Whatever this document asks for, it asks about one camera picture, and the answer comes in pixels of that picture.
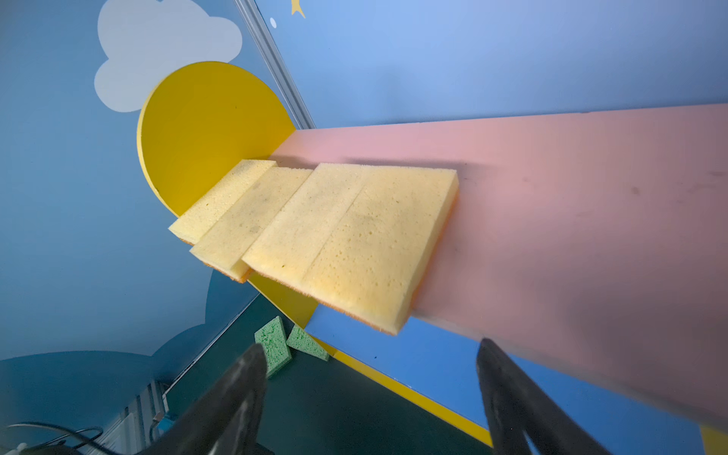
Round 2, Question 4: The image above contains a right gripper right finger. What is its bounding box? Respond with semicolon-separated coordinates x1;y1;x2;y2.
476;339;608;454

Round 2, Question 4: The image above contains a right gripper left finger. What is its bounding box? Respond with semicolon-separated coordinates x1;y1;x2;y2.
143;343;269;454

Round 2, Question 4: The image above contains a yellow sponge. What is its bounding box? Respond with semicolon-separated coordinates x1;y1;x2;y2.
301;166;459;336
191;167;312;282
241;162;371;291
169;159;278;246

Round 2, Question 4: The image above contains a yellow shelf with coloured boards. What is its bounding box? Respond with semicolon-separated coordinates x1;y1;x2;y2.
136;62;727;454

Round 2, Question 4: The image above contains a green sponge left lower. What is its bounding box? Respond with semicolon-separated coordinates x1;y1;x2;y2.
254;316;292;377

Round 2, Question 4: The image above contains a green sponge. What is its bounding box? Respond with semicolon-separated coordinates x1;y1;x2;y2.
254;316;292;377
286;325;330;361

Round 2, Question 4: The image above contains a green sponge left upper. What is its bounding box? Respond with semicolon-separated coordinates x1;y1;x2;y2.
286;325;330;361

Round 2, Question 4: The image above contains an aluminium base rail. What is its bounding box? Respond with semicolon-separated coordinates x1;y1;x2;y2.
96;381;168;454

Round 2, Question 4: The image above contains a left aluminium frame post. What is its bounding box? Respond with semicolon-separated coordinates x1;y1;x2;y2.
234;0;317;130

